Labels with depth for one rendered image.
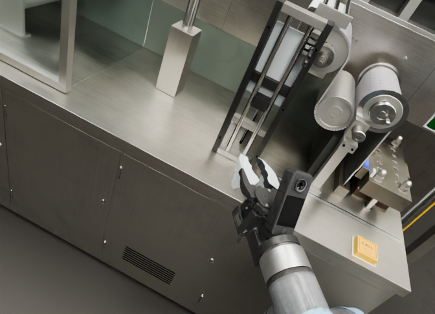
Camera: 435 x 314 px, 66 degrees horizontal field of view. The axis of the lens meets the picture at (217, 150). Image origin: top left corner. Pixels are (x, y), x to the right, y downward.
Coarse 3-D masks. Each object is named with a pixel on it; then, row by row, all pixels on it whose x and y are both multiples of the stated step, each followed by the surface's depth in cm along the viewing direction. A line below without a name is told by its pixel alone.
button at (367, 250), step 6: (354, 240) 109; (360, 240) 107; (366, 240) 108; (354, 246) 107; (360, 246) 106; (366, 246) 106; (372, 246) 107; (354, 252) 105; (360, 252) 104; (366, 252) 104; (372, 252) 105; (366, 258) 104; (372, 258) 103
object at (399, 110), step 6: (378, 96) 103; (384, 96) 102; (390, 96) 102; (366, 102) 105; (372, 102) 104; (390, 102) 103; (396, 102) 102; (366, 108) 106; (396, 108) 103; (402, 108) 102; (366, 114) 107; (396, 114) 104; (402, 114) 103; (396, 120) 105; (372, 126) 108; (378, 126) 108; (384, 126) 107; (390, 126) 106
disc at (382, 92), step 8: (368, 96) 104; (400, 96) 101; (360, 104) 106; (360, 112) 107; (368, 112) 107; (408, 112) 103; (400, 120) 105; (368, 128) 109; (376, 128) 108; (392, 128) 107
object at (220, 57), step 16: (160, 0) 145; (160, 16) 149; (176, 16) 146; (160, 32) 153; (208, 32) 145; (224, 32) 143; (160, 48) 157; (208, 48) 149; (224, 48) 147; (240, 48) 144; (192, 64) 156; (208, 64) 153; (224, 64) 151; (240, 64) 148; (224, 80) 155; (240, 80) 152; (304, 80) 142; (320, 80) 140; (304, 96) 146; (288, 112) 152; (304, 112) 150
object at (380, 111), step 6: (378, 102) 103; (384, 102) 102; (372, 108) 104; (378, 108) 103; (384, 108) 102; (390, 108) 102; (372, 114) 104; (378, 114) 104; (384, 114) 103; (390, 114) 103; (372, 120) 105; (378, 120) 105; (384, 120) 104; (390, 120) 104
